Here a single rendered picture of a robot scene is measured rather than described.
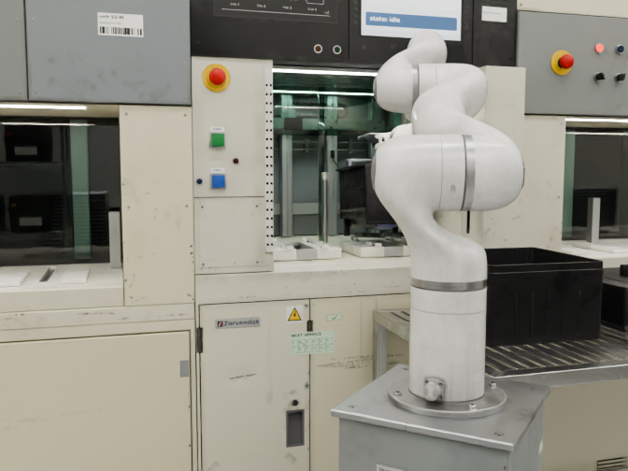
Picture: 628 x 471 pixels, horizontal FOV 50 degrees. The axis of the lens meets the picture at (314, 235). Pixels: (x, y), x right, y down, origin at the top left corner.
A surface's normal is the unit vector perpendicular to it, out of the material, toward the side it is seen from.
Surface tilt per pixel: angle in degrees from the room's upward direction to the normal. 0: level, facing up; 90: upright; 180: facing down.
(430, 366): 90
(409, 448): 90
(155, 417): 90
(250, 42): 90
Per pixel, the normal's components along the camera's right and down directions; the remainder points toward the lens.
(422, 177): -0.07, 0.14
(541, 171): 0.28, 0.10
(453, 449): -0.48, 0.08
